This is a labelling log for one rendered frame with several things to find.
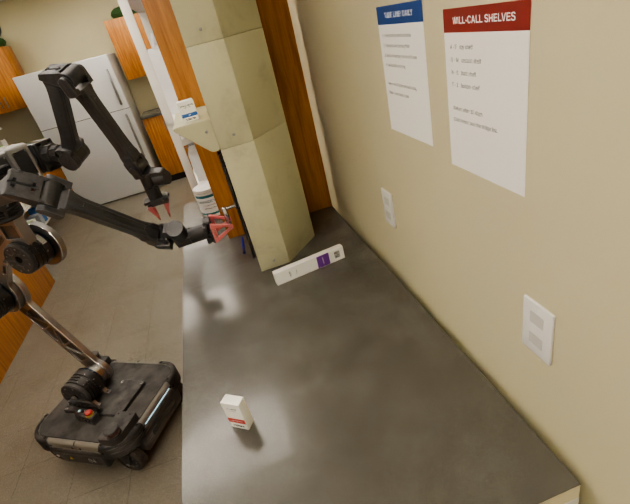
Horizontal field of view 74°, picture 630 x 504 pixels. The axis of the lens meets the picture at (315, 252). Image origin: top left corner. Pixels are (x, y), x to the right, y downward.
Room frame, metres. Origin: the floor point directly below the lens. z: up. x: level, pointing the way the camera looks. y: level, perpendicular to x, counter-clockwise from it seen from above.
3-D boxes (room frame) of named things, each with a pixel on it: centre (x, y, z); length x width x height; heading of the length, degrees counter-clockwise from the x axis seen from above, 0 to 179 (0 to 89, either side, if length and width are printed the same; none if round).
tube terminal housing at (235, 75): (1.52, 0.11, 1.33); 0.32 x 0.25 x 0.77; 9
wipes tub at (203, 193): (2.07, 0.45, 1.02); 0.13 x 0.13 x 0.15
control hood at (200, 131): (1.50, 0.29, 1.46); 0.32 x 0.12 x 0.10; 9
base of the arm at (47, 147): (1.83, 0.94, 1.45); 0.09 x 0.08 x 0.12; 158
